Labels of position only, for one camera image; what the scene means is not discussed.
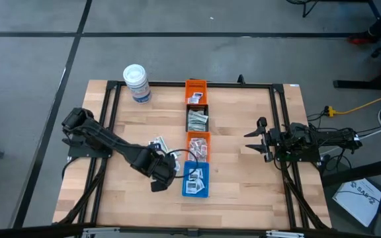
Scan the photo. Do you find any orange plastic basket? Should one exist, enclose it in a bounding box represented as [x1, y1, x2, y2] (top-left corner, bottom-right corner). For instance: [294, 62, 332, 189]
[185, 79, 208, 106]
[185, 131, 212, 163]

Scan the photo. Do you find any black aluminium frame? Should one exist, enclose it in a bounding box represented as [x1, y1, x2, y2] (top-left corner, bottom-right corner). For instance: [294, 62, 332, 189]
[53, 74, 332, 238]

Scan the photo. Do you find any white cable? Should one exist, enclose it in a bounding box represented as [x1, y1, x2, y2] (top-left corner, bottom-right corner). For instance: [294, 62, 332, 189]
[319, 119, 381, 156]

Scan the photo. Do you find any antiseptic towelette packet navy label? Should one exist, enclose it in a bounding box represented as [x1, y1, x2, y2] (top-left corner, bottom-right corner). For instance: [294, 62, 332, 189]
[185, 180, 199, 195]

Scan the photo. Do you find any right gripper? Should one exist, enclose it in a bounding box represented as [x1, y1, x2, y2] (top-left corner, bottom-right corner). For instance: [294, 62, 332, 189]
[243, 116, 281, 163]

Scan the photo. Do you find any green-striped bandage packet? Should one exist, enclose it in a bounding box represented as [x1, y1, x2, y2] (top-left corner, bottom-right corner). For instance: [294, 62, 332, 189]
[157, 136, 171, 154]

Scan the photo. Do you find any white metal bracket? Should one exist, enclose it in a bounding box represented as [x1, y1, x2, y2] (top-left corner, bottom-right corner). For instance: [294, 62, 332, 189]
[265, 230, 306, 238]
[81, 227, 121, 238]

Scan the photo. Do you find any blue plastic basket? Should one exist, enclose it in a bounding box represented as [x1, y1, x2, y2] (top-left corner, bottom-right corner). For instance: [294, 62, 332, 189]
[181, 161, 210, 198]

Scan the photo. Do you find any white printed booklet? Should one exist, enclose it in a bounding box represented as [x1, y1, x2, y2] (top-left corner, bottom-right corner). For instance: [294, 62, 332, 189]
[331, 178, 381, 228]

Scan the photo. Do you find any black chair base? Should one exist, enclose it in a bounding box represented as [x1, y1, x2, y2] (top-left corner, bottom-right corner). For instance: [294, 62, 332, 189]
[285, 0, 327, 19]

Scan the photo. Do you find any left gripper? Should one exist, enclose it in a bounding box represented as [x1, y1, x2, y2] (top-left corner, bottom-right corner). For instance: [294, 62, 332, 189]
[148, 152, 178, 193]

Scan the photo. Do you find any yellow cable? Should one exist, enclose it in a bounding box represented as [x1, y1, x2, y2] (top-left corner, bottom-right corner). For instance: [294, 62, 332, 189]
[325, 88, 381, 118]

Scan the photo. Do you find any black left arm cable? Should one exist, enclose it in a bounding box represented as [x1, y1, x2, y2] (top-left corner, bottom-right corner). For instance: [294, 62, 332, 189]
[165, 148, 199, 179]

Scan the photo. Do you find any white wipes canister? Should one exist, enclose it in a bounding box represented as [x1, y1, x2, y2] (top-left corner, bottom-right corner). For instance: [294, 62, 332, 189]
[122, 63, 152, 104]

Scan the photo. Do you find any black plastic basket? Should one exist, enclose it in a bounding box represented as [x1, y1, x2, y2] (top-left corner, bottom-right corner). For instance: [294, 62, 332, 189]
[185, 104, 210, 133]

